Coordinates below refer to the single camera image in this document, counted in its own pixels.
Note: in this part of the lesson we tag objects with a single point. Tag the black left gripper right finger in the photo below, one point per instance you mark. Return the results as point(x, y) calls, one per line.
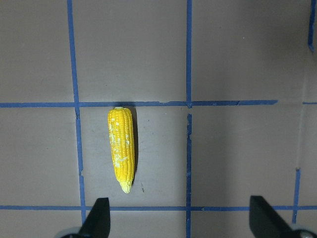
point(265, 222)

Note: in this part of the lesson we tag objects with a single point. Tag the yellow corn cob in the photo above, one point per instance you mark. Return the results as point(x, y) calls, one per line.
point(121, 140)

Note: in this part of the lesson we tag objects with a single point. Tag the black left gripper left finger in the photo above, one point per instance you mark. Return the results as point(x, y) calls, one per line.
point(97, 224)

